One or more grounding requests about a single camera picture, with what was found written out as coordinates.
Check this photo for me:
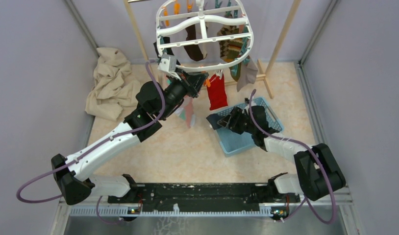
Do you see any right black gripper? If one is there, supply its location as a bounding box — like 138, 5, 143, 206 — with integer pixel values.
218, 106, 256, 135

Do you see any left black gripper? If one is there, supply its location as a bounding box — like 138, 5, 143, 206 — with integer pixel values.
159, 67, 209, 119

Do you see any white hanger clip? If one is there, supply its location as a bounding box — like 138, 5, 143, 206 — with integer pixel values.
214, 70, 224, 80

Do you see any red sock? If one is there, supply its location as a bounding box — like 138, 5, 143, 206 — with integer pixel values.
206, 75, 228, 111

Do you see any white round clip hanger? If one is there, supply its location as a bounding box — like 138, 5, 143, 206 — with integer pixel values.
156, 0, 254, 72

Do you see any dark navy sock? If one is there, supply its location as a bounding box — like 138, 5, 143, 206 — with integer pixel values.
206, 113, 226, 130

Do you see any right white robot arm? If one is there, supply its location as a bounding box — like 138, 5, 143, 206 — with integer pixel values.
215, 105, 346, 202

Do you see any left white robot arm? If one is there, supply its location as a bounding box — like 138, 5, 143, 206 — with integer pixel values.
51, 70, 209, 205

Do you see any orange hanger clip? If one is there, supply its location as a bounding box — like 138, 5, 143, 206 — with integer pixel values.
204, 78, 211, 87

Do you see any light blue plastic basket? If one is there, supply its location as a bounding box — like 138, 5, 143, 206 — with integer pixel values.
215, 96, 284, 157

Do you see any dark brown sock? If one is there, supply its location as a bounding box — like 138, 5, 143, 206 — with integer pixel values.
184, 24, 207, 62

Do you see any pink patterned sock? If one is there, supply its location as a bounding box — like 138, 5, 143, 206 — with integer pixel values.
175, 96, 196, 128

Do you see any black sock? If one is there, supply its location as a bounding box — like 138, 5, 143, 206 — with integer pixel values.
153, 36, 179, 66

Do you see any argyle patterned sock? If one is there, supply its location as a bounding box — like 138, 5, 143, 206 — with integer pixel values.
217, 25, 244, 63

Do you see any grey sock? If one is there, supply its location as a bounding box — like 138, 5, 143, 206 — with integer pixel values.
230, 59, 258, 92

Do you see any beige crumpled cloth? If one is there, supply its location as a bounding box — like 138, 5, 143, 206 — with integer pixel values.
85, 47, 141, 121

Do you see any wooden hanging rack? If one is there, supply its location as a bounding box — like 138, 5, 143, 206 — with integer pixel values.
123, 0, 301, 99

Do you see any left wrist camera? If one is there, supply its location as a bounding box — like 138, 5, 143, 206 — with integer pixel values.
158, 54, 181, 80

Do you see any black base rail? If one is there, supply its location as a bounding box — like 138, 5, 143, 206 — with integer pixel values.
107, 183, 292, 213

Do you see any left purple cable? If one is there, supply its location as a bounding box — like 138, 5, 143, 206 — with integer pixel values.
16, 59, 166, 204

